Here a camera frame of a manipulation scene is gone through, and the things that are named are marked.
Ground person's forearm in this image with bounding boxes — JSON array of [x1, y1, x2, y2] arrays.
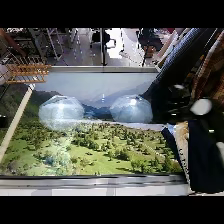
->
[[0, 28, 27, 57]]

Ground brown clothes hanger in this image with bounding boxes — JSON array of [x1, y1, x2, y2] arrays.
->
[[7, 63, 52, 76]]

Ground silver frame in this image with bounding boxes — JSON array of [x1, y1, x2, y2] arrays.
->
[[0, 174, 192, 197]]

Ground cream printed garment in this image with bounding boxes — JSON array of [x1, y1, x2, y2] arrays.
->
[[173, 121, 192, 188]]

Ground brown checked shirt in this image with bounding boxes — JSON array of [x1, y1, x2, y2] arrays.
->
[[190, 33, 224, 103]]

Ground black garment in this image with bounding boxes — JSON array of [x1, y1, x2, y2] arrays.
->
[[161, 119, 224, 195]]

